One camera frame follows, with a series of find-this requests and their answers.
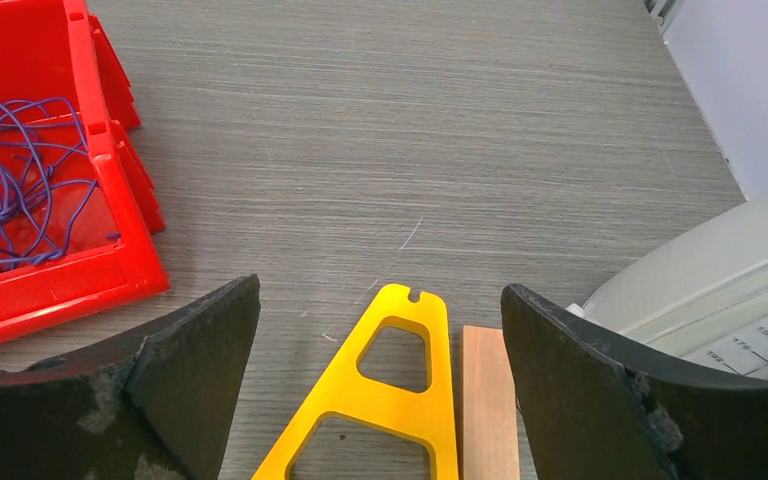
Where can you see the small tan wooden block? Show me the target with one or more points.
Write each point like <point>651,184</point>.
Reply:
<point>489,432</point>

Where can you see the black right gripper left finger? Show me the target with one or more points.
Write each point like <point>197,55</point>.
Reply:
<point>153,402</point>

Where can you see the red plastic bin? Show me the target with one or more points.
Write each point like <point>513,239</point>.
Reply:
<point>77,207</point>

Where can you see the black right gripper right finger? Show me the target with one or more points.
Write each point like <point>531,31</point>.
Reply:
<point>598,405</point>

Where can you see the yellow triangle block right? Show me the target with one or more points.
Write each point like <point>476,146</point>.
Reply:
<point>426,417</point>

